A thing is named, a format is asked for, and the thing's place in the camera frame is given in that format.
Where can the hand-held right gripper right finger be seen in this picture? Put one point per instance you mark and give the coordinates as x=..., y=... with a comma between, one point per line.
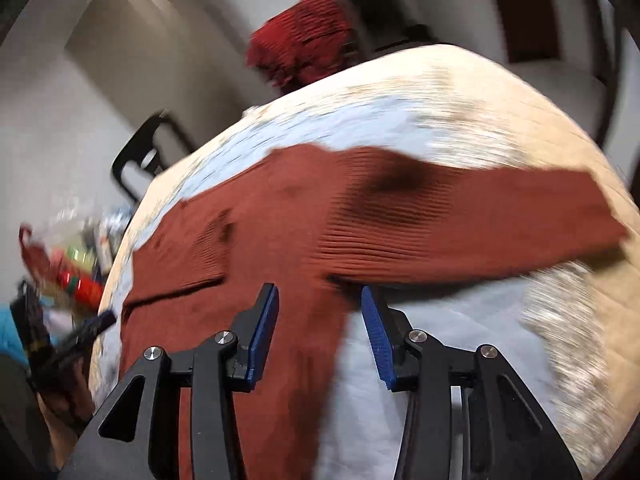
x=376, y=340

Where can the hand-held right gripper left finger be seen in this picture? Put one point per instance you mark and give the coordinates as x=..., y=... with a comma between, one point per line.
x=264, y=327

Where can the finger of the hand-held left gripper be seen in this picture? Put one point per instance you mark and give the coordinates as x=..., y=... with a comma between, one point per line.
x=92, y=327

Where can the rust brown knit sweater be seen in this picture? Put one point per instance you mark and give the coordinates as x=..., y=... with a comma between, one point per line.
x=310, y=220

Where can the person's left forearm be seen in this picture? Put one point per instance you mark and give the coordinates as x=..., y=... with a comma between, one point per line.
x=62, y=435

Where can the turquoise water bottle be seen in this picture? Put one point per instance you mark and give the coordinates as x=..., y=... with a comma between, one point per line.
x=10, y=332

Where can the red and green bottle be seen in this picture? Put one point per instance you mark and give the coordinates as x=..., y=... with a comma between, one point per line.
x=82, y=287

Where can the light blue quilted blanket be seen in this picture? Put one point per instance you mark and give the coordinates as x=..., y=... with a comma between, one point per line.
x=450, y=330

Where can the dark red bag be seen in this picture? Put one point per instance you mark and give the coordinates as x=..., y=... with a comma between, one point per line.
x=32, y=260

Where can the clear plastic bag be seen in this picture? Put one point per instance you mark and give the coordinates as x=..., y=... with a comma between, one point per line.
x=75, y=217

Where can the black chair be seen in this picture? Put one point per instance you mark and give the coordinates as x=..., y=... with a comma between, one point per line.
x=131, y=147

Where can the red striped cloth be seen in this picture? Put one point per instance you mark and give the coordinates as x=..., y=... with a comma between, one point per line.
x=300, y=40

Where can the beige fringed table cover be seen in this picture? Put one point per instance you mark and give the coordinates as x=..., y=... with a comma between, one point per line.
x=565, y=110

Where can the beige door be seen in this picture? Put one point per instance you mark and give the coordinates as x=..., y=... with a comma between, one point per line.
x=165, y=35

